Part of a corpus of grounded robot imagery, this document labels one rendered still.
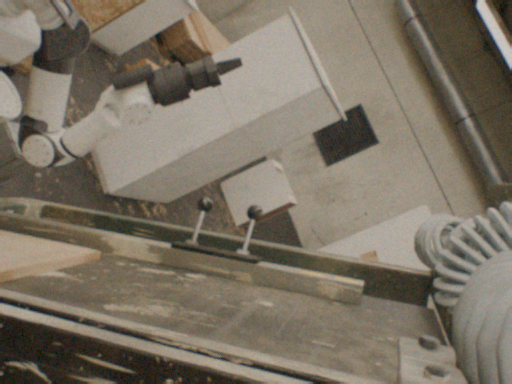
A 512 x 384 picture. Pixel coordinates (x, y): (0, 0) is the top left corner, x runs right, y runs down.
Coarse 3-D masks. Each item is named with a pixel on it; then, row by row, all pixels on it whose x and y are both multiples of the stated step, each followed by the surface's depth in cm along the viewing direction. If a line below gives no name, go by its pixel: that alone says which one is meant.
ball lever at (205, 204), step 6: (204, 198) 113; (210, 198) 114; (198, 204) 113; (204, 204) 112; (210, 204) 113; (204, 210) 113; (210, 210) 114; (198, 222) 112; (198, 228) 111; (186, 240) 110; (192, 240) 110
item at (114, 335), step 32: (480, 224) 34; (448, 256) 35; (480, 256) 34; (0, 288) 52; (448, 288) 35; (0, 320) 45; (32, 320) 44; (64, 320) 45; (96, 320) 47; (128, 320) 48; (0, 352) 45; (32, 352) 44; (64, 352) 43; (96, 352) 42; (128, 352) 41; (160, 352) 41; (192, 352) 44; (224, 352) 43; (256, 352) 44; (416, 352) 39; (448, 352) 40
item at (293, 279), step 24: (0, 216) 121; (24, 216) 123; (72, 240) 115; (96, 240) 114; (120, 240) 112; (144, 240) 113; (168, 264) 109; (192, 264) 107; (216, 264) 106; (240, 264) 104; (264, 264) 105; (288, 288) 101; (312, 288) 100; (336, 288) 99; (360, 288) 98
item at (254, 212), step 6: (252, 210) 109; (258, 210) 110; (252, 216) 110; (258, 216) 110; (252, 222) 110; (252, 228) 109; (246, 234) 109; (246, 240) 108; (246, 246) 107; (240, 252) 106; (246, 252) 106
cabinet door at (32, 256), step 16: (0, 240) 102; (16, 240) 103; (32, 240) 105; (48, 240) 108; (0, 256) 88; (16, 256) 90; (32, 256) 91; (48, 256) 93; (64, 256) 95; (80, 256) 98; (96, 256) 103; (0, 272) 77; (16, 272) 81; (32, 272) 85
